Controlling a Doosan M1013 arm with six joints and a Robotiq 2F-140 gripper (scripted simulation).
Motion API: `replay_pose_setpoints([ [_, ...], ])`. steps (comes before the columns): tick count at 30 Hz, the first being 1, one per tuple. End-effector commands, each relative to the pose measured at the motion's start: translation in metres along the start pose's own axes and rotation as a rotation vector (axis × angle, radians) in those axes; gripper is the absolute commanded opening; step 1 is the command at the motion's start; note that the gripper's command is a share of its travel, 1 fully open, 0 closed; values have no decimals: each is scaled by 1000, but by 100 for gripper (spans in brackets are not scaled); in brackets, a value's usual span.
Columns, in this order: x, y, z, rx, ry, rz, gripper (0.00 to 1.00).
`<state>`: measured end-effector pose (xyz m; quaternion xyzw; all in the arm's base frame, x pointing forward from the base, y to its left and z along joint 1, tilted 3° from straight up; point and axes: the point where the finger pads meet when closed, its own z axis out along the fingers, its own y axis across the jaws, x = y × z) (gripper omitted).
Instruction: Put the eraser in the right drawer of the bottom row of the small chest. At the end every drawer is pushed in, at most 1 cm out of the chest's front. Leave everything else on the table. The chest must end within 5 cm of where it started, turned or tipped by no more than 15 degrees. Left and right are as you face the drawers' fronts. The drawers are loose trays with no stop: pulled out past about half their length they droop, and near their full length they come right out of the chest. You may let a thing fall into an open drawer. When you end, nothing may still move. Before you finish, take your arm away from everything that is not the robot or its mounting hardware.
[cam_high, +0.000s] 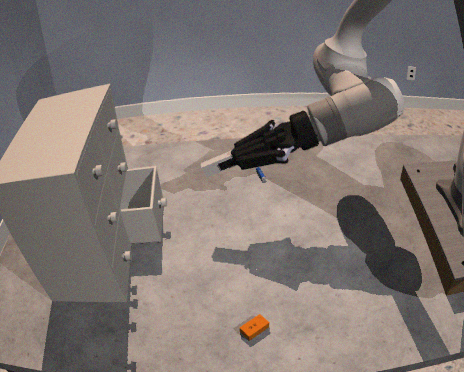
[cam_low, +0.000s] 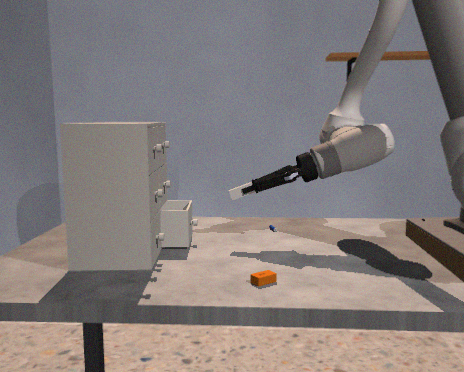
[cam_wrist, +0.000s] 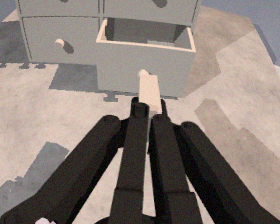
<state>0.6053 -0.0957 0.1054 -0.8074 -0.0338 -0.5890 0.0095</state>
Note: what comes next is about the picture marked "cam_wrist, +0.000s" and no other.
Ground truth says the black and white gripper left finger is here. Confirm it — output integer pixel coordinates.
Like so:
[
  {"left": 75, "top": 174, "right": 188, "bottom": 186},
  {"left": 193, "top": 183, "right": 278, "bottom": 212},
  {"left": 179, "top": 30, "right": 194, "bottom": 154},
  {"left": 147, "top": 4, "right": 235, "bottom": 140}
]
[{"left": 0, "top": 74, "right": 150, "bottom": 224}]

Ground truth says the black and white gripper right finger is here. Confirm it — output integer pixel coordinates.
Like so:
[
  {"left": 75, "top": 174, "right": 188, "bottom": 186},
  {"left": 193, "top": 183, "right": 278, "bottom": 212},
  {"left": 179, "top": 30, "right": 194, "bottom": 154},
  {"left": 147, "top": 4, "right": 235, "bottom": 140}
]
[{"left": 147, "top": 75, "right": 280, "bottom": 224}]

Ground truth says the grey chest of drawers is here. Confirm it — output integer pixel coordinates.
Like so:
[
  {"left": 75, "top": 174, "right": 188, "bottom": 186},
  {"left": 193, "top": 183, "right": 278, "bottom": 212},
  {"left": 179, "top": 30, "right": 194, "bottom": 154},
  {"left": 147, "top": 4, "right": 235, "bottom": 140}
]
[{"left": 15, "top": 0, "right": 202, "bottom": 65}]

